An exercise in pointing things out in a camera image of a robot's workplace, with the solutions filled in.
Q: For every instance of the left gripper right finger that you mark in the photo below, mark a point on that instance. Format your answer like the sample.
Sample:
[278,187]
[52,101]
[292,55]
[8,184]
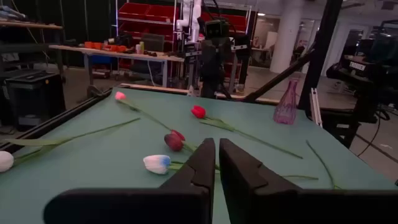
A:
[245,186]

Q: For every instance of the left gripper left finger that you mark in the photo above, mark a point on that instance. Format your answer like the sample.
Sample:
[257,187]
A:
[192,186]

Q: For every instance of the white and blue tulip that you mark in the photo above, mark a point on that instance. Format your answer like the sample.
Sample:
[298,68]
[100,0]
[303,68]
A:
[157,164]

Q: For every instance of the dark red tulip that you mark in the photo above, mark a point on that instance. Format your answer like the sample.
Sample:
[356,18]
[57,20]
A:
[321,163]
[174,141]

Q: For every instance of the pink tulip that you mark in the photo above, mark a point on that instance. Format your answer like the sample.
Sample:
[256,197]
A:
[120,96]

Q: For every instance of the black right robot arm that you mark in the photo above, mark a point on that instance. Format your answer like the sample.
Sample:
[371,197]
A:
[214,79]

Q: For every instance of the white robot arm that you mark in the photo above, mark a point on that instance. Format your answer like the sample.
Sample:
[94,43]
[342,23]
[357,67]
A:
[196,18]

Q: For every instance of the purple glass vase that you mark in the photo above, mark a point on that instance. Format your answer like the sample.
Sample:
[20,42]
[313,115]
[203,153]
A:
[286,105]

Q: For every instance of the red storage bin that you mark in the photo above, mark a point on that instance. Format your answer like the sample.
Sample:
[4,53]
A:
[133,11]
[161,13]
[237,21]

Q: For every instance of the metal shelf rack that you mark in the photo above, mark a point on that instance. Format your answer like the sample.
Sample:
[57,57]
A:
[174,23]

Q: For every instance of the dark grey box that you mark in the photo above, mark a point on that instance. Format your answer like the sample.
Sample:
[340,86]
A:
[153,42]

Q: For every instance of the white round pillar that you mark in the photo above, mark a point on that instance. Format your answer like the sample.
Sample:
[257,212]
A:
[287,37]

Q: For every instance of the green bottle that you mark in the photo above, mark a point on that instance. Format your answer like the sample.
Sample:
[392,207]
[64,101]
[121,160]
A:
[142,46]

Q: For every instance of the wooden workbench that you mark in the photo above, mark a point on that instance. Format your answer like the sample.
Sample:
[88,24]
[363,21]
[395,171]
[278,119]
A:
[124,54]

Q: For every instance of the green table mat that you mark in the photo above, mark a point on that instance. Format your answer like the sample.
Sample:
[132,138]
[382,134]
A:
[93,180]

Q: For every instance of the orange plastic part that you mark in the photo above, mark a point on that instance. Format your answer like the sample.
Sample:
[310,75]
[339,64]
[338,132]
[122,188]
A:
[88,44]
[98,45]
[116,48]

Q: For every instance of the blue bin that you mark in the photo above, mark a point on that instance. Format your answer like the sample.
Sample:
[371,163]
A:
[101,59]

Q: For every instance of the black equipment cart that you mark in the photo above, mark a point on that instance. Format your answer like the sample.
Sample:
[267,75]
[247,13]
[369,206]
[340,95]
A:
[367,81]

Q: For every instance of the black storage cabinet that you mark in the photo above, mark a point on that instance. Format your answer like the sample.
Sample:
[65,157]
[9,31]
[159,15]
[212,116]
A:
[34,99]

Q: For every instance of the wooden shelf unit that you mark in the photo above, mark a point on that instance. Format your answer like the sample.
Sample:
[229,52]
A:
[28,25]

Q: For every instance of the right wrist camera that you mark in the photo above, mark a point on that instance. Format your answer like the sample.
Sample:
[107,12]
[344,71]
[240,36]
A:
[216,29]

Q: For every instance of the silver aluminium bracket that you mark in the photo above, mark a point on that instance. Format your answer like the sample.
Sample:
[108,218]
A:
[316,107]

